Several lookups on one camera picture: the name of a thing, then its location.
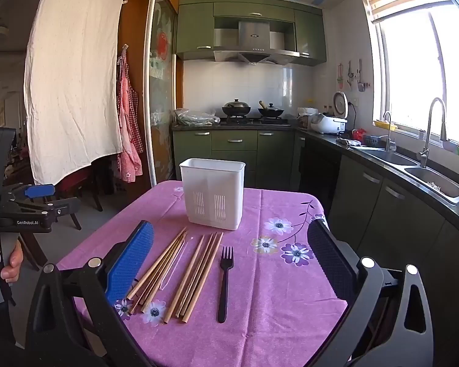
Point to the white rice cooker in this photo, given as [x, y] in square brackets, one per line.
[327, 124]

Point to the tall steel faucet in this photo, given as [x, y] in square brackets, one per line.
[425, 149]

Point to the black plastic fork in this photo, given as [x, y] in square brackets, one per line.
[225, 286]

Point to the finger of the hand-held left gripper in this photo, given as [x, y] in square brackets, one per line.
[40, 191]
[57, 208]

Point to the purple floral tablecloth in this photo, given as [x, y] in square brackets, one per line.
[271, 313]

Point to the person's left hand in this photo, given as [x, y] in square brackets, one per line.
[13, 263]

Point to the kitchen window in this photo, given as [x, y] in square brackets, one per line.
[405, 76]

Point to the dark wooden chair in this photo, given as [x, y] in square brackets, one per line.
[74, 181]

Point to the steel double sink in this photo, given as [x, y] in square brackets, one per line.
[440, 183]

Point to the green base cabinet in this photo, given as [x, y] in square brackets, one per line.
[397, 214]
[233, 149]

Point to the white hanging cloth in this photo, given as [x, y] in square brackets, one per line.
[72, 84]

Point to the yellow tray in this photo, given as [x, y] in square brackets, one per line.
[384, 125]

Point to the red plastic bag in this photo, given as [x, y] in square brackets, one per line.
[358, 133]

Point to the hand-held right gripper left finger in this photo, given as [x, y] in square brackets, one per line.
[134, 260]

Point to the black wok with lid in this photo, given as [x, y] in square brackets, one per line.
[236, 107]

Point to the gas stove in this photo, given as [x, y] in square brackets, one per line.
[252, 121]

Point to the clear food container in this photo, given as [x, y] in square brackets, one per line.
[304, 120]

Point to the grey dishcloth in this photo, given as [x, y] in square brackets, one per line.
[348, 141]

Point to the black kitchen countertop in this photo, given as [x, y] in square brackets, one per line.
[325, 136]

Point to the steel range hood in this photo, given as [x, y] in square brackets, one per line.
[254, 38]

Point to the row of wooden chopsticks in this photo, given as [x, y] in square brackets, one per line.
[195, 275]

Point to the white plastic utensil holder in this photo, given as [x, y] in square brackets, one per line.
[214, 183]

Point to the blue plastic basket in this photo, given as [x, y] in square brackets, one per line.
[371, 140]

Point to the green wall cabinet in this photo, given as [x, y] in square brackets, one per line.
[195, 26]

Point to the red checked apron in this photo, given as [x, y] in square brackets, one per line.
[128, 130]

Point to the plastic bag of vegetables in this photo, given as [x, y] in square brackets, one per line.
[195, 117]

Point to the wall utensil hook rack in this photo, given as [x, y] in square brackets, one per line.
[360, 80]

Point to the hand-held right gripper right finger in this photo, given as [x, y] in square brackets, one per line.
[329, 260]

